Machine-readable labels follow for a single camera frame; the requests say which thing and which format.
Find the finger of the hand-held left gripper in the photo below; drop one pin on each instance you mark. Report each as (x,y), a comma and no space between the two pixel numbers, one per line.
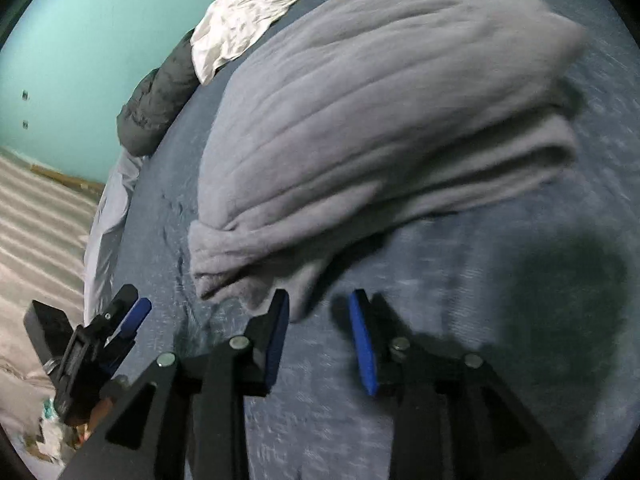
(135,320)
(120,305)

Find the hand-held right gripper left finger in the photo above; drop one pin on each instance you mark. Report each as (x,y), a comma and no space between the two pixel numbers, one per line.
(277,340)

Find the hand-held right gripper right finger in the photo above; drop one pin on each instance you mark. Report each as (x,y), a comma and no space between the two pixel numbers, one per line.
(362,345)

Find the grey fleece sweatshirt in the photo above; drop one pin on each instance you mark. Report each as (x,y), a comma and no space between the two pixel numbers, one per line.
(375,110)

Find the pale crumpled cloth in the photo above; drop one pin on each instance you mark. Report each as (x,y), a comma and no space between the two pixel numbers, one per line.
(25,400)

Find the light grey bed sheet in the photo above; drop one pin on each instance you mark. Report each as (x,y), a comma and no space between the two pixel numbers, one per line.
(107,210)

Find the blue bed cover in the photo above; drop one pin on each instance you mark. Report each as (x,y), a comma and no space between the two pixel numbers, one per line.
(475,385)

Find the wooden baseboard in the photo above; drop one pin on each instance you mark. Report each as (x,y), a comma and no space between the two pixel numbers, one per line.
(70,179)

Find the dark grey duvet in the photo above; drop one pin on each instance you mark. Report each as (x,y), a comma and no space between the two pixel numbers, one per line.
(150,105)

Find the white crumpled garment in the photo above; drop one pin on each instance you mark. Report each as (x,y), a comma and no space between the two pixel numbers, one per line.
(240,15)

